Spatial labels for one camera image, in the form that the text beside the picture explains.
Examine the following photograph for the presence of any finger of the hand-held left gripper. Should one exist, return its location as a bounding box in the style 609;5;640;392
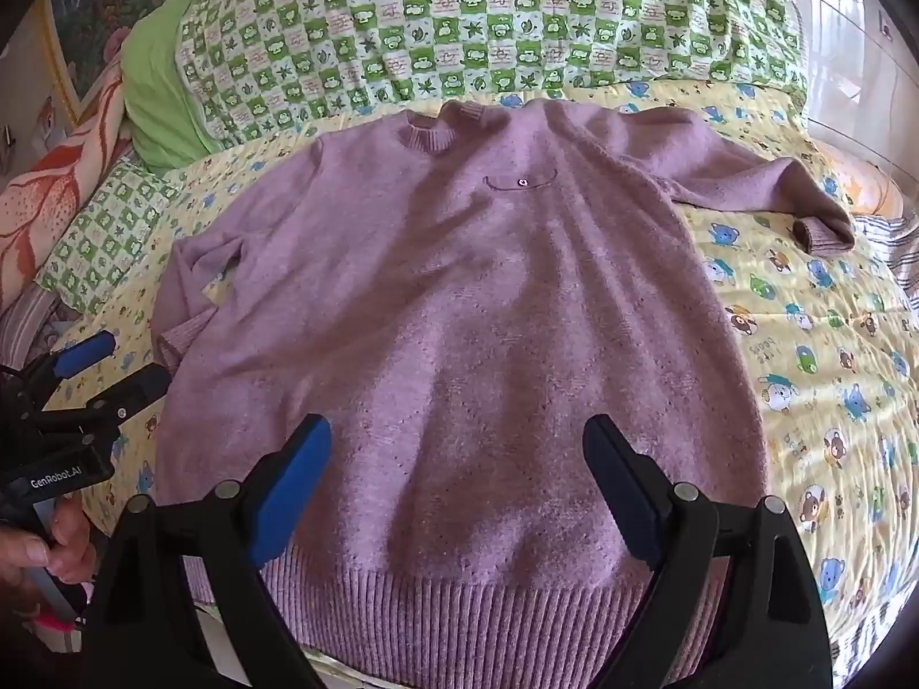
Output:
68;362;173;435
14;330;119;407

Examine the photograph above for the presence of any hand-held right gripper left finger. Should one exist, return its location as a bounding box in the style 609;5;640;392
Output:
86;412;335;689

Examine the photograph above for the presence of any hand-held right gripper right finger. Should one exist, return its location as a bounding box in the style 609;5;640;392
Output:
581;415;834;689

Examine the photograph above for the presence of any pink knitted sweater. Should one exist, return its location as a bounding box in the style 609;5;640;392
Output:
150;96;857;688

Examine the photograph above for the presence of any person's left hand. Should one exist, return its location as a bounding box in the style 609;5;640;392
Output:
0;494;99;622

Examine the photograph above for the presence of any green checked pillow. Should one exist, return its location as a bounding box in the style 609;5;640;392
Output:
36;158;182;318

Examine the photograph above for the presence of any orange floral cloth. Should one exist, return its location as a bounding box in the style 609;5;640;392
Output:
0;53;139;311

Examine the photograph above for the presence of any yellow bear print bed sheet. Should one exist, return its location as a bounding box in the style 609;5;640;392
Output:
43;79;919;689

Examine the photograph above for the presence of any plain green cloth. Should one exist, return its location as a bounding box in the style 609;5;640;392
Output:
118;0;217;175

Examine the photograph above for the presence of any orange yellow pillow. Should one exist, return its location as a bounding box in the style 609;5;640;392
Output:
811;140;910;221

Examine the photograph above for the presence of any green checked quilt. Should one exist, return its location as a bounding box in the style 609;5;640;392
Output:
176;0;809;148

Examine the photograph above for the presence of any white glossy wardrobe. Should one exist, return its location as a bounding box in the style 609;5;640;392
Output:
761;0;919;184

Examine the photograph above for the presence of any framed wall painting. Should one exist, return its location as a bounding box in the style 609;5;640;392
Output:
0;0;217;131

